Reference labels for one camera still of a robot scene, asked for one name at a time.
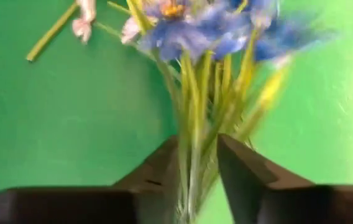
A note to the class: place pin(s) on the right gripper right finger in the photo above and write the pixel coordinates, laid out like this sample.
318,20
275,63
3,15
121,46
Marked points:
288,205

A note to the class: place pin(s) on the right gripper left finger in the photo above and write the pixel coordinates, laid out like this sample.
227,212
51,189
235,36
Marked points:
102,205

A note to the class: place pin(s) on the white artificial flower bunch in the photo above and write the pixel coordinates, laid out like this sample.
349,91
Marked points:
83,28

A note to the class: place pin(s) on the blue artificial flower bunch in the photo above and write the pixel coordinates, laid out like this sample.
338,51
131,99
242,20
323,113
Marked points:
176,37

